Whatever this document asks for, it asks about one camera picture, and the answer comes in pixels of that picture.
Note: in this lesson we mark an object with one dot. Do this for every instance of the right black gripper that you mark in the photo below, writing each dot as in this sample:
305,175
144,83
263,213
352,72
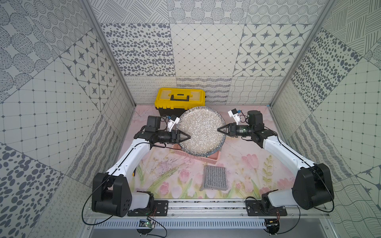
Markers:
232,129

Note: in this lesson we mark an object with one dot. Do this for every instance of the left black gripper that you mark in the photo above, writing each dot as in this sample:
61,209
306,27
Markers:
176,137

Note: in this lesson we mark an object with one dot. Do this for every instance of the speckled silver plate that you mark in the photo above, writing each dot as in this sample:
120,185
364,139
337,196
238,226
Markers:
201,124

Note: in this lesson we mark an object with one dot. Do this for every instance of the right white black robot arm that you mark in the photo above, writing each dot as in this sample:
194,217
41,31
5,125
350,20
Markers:
312,186

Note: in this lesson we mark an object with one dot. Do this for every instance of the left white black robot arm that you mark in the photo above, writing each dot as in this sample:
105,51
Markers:
112,194

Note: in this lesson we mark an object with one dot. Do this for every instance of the pink plastic basket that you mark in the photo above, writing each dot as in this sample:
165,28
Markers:
212,159

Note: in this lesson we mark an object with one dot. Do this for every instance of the yellow black toolbox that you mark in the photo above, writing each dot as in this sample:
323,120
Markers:
175,101

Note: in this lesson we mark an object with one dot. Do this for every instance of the left circuit board module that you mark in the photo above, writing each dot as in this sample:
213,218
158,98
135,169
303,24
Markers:
145,227

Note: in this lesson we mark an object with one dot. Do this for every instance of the right black module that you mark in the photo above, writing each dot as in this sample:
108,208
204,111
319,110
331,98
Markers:
272,226

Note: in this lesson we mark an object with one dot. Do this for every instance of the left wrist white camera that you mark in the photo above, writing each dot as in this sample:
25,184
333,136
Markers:
172,121

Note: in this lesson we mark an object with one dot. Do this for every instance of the wrist white camera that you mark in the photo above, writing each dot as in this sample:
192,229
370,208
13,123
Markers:
235,114
172,121

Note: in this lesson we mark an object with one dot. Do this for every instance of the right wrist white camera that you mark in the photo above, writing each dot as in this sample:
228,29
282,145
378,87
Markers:
235,114

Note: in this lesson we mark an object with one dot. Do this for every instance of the aluminium mounting rail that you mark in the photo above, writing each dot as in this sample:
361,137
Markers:
226,208

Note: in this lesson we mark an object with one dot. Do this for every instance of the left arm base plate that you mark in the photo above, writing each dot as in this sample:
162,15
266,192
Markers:
155,208

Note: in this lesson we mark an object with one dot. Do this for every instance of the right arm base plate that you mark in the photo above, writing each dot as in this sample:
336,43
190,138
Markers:
258,208

